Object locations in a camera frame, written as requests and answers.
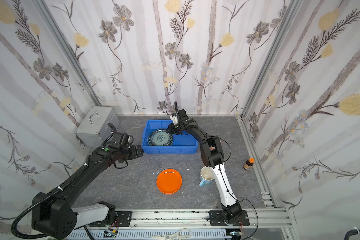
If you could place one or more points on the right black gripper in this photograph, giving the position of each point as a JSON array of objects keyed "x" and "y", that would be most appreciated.
[{"x": 182, "y": 120}]

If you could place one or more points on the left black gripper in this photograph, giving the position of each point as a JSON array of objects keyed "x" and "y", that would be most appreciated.
[{"x": 138, "y": 151}]

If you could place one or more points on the blue plastic bin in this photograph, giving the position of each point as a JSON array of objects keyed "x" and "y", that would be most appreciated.
[{"x": 182, "y": 144}]

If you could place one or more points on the teal patterned small plate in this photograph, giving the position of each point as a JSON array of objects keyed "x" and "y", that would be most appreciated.
[{"x": 160, "y": 137}]

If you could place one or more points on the orange plastic plate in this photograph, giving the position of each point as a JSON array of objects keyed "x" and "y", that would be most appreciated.
[{"x": 169, "y": 181}]

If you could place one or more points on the light blue mug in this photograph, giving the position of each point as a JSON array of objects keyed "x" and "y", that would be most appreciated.
[{"x": 206, "y": 176}]

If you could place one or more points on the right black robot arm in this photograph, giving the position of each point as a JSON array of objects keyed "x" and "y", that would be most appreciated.
[{"x": 212, "y": 156}]

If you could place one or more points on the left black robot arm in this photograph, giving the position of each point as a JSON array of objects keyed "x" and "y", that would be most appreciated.
[{"x": 52, "y": 214}]

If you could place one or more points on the silver metal case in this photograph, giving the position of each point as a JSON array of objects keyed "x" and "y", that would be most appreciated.
[{"x": 94, "y": 128}]

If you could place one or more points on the brown bottle orange cap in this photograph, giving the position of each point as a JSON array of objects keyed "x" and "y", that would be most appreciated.
[{"x": 249, "y": 164}]

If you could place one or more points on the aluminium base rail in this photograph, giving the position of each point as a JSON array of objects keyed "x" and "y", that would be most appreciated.
[{"x": 258, "y": 224}]

